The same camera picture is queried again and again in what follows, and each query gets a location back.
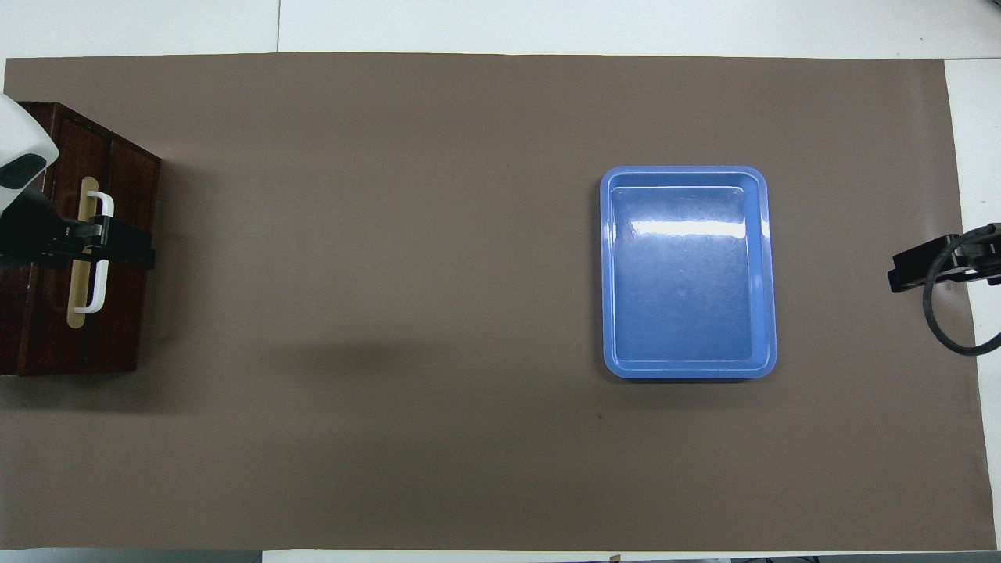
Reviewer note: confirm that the dark wooden drawer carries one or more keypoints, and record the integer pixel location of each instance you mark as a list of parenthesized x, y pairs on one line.
[(51, 328)]

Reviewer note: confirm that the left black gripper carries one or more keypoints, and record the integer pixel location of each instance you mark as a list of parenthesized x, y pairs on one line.
[(39, 234)]

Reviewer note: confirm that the brown table mat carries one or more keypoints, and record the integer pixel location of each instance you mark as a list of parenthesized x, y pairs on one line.
[(391, 313)]

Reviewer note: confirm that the blue plastic tray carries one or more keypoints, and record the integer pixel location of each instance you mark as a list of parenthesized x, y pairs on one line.
[(688, 297)]

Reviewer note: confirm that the dark wooden cabinet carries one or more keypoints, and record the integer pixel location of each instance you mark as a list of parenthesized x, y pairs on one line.
[(129, 234)]

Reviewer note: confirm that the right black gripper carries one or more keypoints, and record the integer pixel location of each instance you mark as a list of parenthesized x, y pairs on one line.
[(977, 250)]

